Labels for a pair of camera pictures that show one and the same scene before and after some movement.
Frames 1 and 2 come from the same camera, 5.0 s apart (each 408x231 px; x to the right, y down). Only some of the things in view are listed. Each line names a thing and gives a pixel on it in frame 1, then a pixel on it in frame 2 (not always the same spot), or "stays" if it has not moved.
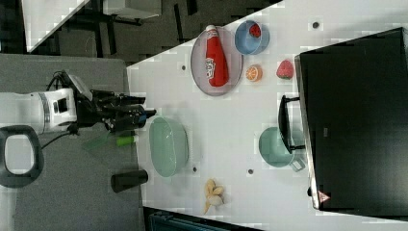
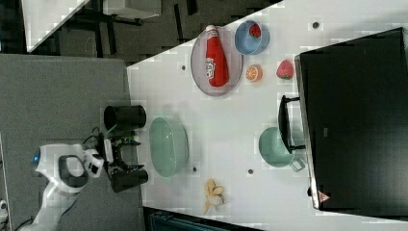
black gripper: x=101 y=106 -> x=116 y=166
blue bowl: x=248 y=44 stays
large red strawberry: x=285 y=69 stays
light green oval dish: x=168 y=146 stays
